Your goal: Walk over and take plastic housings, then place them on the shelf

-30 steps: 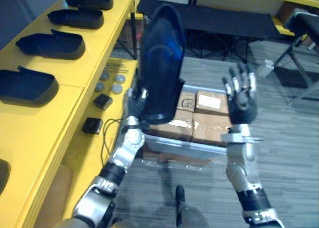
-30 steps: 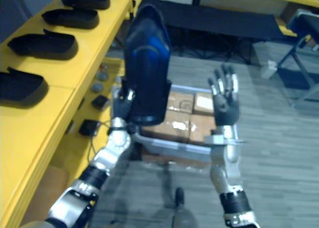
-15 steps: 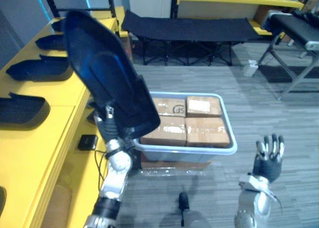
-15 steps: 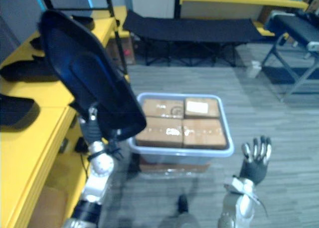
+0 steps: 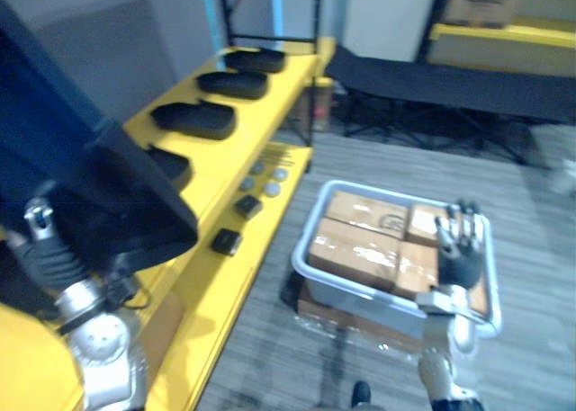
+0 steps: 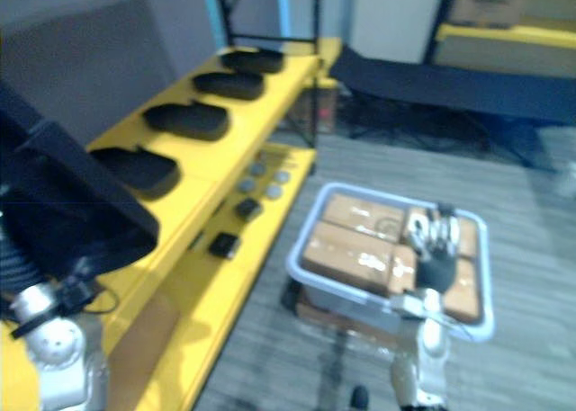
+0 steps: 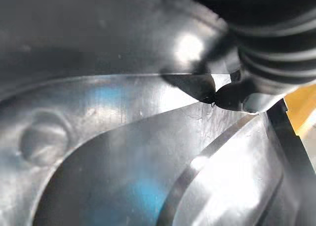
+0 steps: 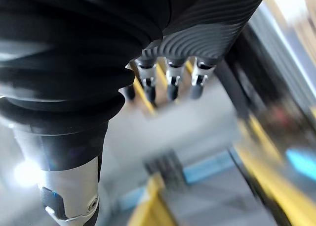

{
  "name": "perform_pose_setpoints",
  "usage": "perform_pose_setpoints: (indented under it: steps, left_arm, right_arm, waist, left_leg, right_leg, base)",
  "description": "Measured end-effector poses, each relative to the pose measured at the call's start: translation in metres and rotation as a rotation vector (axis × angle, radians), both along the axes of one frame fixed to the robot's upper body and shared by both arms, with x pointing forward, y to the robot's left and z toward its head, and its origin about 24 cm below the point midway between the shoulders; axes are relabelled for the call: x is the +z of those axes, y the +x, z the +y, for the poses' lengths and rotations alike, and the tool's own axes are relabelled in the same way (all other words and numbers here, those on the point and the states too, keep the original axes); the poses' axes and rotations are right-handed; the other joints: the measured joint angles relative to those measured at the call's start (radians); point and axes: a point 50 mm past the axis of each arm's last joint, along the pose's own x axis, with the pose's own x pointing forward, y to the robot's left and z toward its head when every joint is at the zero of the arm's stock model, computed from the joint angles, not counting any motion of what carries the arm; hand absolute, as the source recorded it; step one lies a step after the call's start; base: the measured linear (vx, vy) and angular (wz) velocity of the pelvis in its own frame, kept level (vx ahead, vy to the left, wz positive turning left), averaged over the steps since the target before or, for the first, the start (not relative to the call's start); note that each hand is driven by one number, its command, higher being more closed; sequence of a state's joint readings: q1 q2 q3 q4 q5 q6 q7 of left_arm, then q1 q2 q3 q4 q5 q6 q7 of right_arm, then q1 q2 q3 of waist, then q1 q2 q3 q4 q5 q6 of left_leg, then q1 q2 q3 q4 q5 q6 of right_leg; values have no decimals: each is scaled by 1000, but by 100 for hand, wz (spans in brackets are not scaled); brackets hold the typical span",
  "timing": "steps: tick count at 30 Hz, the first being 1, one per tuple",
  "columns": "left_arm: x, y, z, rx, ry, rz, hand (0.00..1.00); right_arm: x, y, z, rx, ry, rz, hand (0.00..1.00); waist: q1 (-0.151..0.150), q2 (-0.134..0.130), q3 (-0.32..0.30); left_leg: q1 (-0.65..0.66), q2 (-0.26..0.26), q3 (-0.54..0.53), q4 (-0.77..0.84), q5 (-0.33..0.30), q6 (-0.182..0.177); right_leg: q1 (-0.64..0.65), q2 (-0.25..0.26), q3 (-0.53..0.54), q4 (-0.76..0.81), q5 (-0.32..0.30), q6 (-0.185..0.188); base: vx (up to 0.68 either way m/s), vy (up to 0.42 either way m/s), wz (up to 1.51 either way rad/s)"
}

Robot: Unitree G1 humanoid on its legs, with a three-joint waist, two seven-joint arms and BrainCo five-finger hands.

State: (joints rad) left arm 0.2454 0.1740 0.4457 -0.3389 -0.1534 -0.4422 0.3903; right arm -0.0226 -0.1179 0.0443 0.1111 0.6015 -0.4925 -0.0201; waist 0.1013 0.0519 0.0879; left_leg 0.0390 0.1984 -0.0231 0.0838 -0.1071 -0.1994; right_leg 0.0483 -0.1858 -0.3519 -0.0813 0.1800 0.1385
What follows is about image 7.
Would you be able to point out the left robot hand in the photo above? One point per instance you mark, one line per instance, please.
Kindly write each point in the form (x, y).
(271, 38)

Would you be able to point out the black plastic housing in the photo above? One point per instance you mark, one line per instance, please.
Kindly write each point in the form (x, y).
(111, 112)

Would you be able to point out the yellow shelf board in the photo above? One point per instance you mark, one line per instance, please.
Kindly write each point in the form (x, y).
(302, 107)

